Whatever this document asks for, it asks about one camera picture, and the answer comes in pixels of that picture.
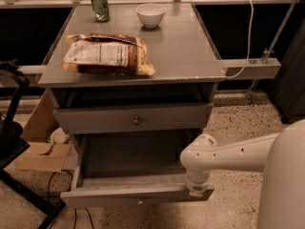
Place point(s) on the cardboard box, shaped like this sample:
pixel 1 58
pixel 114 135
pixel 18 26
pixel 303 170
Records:
pixel 42 155

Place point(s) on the grey top drawer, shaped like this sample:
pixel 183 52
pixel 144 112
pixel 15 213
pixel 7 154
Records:
pixel 135 118

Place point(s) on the grey drawer cabinet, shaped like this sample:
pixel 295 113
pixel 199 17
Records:
pixel 186 69

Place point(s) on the grey drawer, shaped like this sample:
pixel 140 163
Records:
pixel 130 169
pixel 135 118

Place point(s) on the brown chip bag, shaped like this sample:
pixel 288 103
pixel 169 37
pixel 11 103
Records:
pixel 109 54

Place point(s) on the white round object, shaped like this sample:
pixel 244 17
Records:
pixel 59 137

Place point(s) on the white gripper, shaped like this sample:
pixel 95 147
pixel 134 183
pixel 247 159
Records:
pixel 196 186

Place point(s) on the black stand frame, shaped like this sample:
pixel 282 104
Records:
pixel 12 146

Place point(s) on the white bowl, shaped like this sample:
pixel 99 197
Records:
pixel 150 15

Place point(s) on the green soda can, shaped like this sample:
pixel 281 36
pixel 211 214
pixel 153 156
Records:
pixel 100 9

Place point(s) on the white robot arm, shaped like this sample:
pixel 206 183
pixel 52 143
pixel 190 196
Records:
pixel 279 157

